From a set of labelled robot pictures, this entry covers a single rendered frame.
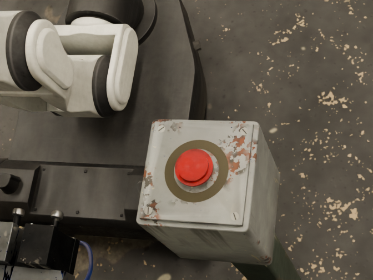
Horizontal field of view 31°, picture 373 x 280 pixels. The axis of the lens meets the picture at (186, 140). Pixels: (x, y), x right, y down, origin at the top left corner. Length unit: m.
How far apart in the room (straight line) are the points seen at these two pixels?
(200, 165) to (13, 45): 0.58
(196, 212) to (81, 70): 0.81
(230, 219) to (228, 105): 1.10
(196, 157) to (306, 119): 1.05
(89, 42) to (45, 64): 0.41
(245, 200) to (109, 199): 0.90
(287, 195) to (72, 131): 0.55
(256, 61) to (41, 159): 0.61
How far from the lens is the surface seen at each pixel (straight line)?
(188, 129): 0.71
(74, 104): 1.41
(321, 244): 1.60
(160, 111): 1.60
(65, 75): 1.27
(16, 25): 1.20
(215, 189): 0.68
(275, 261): 1.04
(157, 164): 0.70
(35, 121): 1.73
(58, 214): 0.96
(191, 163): 0.68
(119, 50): 1.53
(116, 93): 1.50
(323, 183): 1.64
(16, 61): 1.19
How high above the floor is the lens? 1.56
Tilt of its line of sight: 63 degrees down
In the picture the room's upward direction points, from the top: 35 degrees counter-clockwise
